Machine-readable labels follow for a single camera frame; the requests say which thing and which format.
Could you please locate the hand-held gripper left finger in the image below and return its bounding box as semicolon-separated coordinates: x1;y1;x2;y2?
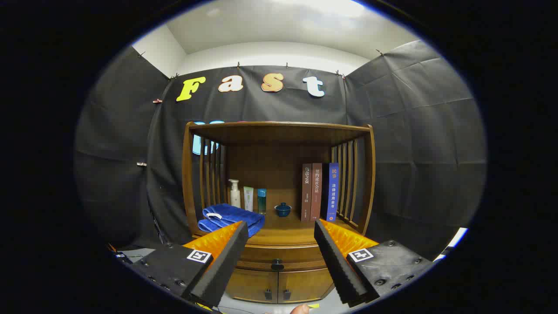
124;220;249;308

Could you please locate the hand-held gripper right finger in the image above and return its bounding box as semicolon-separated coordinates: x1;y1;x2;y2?
314;219;434;308

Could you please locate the wooden drawer with black knob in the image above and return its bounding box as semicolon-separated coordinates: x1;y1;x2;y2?
237;244;337;272

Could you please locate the wooden cabinet door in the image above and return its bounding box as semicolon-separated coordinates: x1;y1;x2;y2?
225;268;279;304
278;268;335;304

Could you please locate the wooden countertop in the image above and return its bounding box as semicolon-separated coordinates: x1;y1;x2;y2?
192;188;364;248

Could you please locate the wooden cabinet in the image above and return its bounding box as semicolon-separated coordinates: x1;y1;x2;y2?
182;121;376;304

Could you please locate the blue folded towel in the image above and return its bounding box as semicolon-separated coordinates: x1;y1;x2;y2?
197;203;265;238

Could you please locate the blue book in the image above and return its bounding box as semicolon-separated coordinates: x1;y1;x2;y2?
321;163;340;222

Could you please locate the reddish brown book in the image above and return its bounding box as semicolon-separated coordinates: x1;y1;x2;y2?
310;163;323;221

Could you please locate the dark brown book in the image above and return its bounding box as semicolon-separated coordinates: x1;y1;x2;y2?
301;164;313;222

